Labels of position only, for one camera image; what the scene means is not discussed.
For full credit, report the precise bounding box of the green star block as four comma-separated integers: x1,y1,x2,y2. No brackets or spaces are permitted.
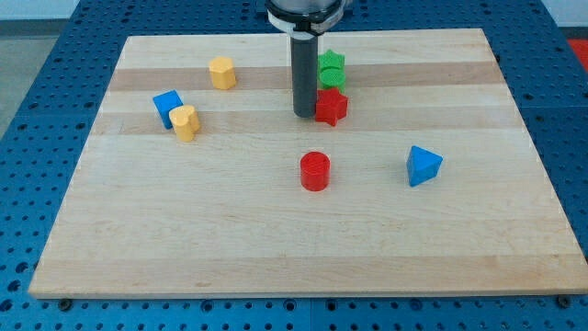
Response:
318,49,345,74

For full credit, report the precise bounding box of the yellow heart block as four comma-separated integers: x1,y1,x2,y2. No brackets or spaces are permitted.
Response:
169,105,200,143

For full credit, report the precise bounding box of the red cylinder block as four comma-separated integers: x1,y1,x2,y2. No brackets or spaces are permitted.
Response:
300,151,331,191

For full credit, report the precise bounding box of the blue triangle block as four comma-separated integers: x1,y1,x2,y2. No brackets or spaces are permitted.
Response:
406,145,443,187

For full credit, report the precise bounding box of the green cylinder block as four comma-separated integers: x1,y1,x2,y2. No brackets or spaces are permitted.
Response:
318,68,346,93

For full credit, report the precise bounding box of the yellow hexagon block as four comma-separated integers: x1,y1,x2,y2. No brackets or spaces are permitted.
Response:
209,56,237,90

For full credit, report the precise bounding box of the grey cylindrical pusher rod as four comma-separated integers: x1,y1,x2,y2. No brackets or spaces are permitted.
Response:
290,37,318,119

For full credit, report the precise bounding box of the blue cube block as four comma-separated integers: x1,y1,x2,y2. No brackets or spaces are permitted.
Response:
153,90,184,130

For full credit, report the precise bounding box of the red star block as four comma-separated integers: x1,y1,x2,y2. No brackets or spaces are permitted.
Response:
315,87,348,127

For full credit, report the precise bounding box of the wooden board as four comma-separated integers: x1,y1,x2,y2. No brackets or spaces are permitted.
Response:
28,29,587,299

